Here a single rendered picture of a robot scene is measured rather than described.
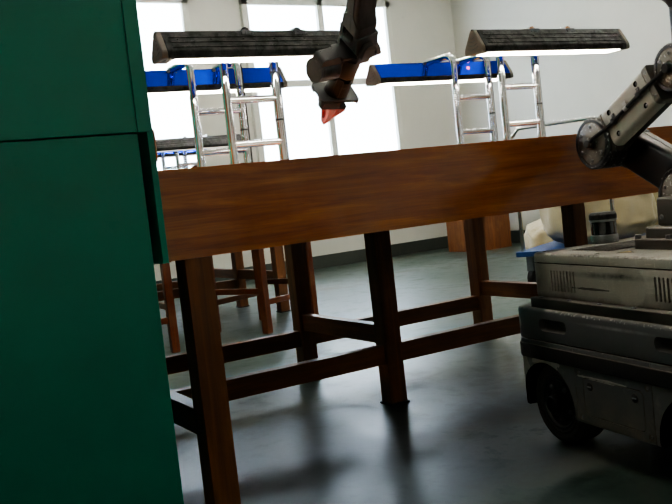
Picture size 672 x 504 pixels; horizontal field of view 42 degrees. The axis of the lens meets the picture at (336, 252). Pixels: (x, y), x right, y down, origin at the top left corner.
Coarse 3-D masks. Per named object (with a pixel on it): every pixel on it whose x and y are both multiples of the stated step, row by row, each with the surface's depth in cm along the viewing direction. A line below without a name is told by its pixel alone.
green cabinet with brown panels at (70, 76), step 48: (0, 0) 158; (48, 0) 162; (96, 0) 167; (0, 48) 158; (48, 48) 162; (96, 48) 167; (0, 96) 158; (48, 96) 162; (96, 96) 167; (144, 96) 171
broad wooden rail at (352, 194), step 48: (480, 144) 218; (528, 144) 226; (192, 192) 180; (240, 192) 186; (288, 192) 191; (336, 192) 197; (384, 192) 204; (432, 192) 211; (480, 192) 218; (528, 192) 226; (576, 192) 234; (624, 192) 243; (192, 240) 180; (240, 240) 186; (288, 240) 191
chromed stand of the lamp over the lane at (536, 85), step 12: (504, 72) 284; (504, 84) 284; (516, 84) 287; (528, 84) 289; (540, 84) 292; (504, 96) 284; (540, 96) 292; (504, 108) 284; (540, 108) 292; (504, 120) 285; (516, 120) 288; (528, 120) 290; (540, 120) 292; (504, 132) 285; (540, 132) 292
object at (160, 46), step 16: (160, 32) 210; (176, 32) 212; (192, 32) 214; (208, 32) 216; (224, 32) 218; (240, 32) 220; (256, 32) 223; (272, 32) 225; (288, 32) 227; (320, 32) 232; (336, 32) 234; (160, 48) 208; (176, 48) 209; (192, 48) 211; (208, 48) 213; (224, 48) 215; (240, 48) 217; (256, 48) 219; (272, 48) 222; (288, 48) 224; (304, 48) 226; (320, 48) 228
